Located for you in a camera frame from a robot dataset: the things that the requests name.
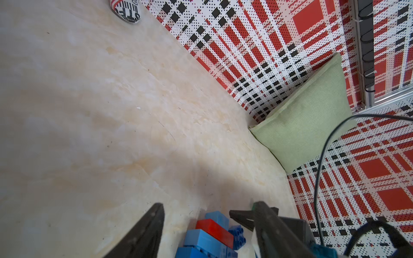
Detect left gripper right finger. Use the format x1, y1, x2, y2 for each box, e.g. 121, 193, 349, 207
254, 201, 315, 258

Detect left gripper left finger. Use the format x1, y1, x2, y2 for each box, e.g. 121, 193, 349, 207
105, 203, 165, 258

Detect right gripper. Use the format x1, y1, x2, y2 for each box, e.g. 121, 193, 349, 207
229, 207, 316, 248

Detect light blue small lego brick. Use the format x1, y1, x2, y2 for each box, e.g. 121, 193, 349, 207
205, 211, 229, 230

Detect red lego brick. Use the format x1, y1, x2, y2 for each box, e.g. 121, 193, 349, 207
195, 219, 234, 249

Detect light blue long lego brick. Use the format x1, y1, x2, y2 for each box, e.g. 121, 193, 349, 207
183, 230, 227, 258

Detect green pillow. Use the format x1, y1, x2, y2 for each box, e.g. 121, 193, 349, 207
250, 53, 352, 175

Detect metal can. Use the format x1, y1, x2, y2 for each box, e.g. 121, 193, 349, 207
109, 0, 142, 24

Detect black hook rail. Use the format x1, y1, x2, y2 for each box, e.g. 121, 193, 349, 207
356, 0, 375, 93

